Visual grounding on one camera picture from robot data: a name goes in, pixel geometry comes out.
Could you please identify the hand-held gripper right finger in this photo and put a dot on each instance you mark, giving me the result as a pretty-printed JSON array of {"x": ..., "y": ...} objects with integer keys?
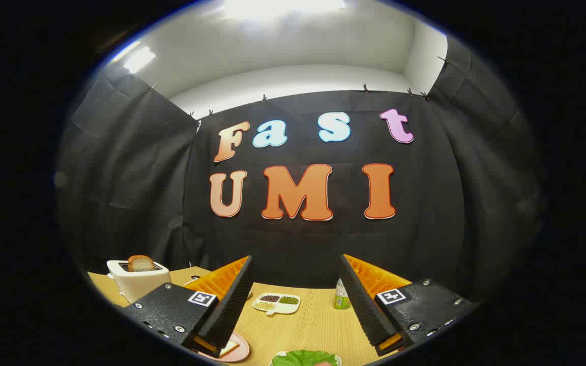
[{"x": 361, "y": 305}]

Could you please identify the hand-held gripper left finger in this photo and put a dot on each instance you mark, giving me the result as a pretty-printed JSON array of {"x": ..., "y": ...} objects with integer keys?
[{"x": 232, "y": 305}]

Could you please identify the green lettuce leaf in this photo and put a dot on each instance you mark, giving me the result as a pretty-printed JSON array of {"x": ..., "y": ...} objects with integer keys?
[{"x": 303, "y": 358}]

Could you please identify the bread slice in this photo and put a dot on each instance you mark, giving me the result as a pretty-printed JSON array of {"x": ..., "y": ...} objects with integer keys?
[
  {"x": 229, "y": 348},
  {"x": 142, "y": 264}
]

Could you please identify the green drink bottle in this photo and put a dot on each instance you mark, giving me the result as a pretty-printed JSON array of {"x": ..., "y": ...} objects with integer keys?
[{"x": 341, "y": 301}]

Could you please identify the pile of soybeans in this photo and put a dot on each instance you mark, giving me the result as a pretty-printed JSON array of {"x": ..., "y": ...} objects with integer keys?
[{"x": 265, "y": 305}]

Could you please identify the pile of red beans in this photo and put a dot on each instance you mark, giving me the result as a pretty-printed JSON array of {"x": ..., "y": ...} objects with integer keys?
[{"x": 270, "y": 298}]

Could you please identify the white divided dish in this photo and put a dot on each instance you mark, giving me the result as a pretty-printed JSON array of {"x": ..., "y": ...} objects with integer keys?
[{"x": 276, "y": 310}]

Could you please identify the pink plate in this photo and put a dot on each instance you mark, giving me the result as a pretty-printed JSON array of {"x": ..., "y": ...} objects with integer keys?
[{"x": 240, "y": 351}]

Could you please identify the pile of green beans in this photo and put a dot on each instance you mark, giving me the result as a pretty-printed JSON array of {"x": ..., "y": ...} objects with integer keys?
[{"x": 289, "y": 300}]

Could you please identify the black backdrop cloth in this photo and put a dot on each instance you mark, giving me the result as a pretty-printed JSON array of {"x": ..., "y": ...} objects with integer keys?
[{"x": 323, "y": 244}]

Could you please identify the white toaster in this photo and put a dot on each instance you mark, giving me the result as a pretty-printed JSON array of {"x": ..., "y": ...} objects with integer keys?
[{"x": 140, "y": 285}]

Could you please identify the ceiling light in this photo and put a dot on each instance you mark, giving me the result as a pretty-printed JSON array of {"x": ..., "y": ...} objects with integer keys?
[
  {"x": 283, "y": 7},
  {"x": 139, "y": 59}
]

